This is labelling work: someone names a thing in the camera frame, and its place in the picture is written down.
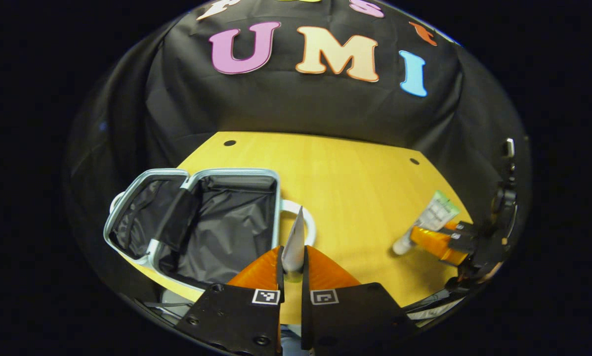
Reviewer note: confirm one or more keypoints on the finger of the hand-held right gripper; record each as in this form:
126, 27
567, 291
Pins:
439, 244
459, 230

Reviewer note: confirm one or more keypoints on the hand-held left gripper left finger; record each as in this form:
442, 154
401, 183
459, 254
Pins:
236, 321

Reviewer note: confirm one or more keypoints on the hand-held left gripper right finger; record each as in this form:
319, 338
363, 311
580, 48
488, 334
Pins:
350, 321

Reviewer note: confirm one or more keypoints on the white tube with green end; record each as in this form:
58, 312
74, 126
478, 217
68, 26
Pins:
434, 215

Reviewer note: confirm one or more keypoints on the pale blue suitcase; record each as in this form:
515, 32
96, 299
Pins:
227, 232

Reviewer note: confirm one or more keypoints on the plain white cosmetic tube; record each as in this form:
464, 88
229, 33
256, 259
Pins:
295, 242

